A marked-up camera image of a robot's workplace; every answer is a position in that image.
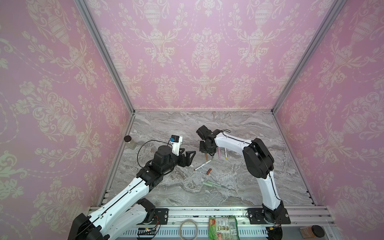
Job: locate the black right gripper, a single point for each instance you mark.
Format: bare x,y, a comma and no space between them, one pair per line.
207,148

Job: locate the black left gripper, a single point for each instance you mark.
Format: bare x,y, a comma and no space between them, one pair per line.
188,161

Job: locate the pink pen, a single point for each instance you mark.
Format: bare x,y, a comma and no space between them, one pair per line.
219,153

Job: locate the white pen red label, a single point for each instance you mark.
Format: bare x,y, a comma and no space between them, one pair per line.
202,165

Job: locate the pale green pen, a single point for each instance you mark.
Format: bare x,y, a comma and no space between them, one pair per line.
216,185

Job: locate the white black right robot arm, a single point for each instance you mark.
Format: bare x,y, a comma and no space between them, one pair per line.
259,163

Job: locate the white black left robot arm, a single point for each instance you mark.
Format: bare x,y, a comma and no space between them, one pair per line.
130,207

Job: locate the small jar black lid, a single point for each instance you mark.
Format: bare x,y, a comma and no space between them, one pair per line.
129,142

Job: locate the green snack packet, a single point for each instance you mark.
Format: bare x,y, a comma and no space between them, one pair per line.
223,228

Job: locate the brown jar black lid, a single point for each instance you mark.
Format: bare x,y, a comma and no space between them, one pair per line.
312,232

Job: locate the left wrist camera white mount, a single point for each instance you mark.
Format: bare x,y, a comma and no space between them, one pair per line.
176,141

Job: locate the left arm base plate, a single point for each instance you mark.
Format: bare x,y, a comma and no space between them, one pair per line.
160,217

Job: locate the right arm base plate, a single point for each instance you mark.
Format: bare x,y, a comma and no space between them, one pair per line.
264,216

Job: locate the aluminium corner frame post right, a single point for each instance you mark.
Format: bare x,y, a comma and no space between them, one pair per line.
319,35

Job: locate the aluminium corner frame post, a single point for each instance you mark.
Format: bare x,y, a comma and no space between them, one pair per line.
101,46
319,35

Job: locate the aluminium corner frame post left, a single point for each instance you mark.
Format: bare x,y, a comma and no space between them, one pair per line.
101,46

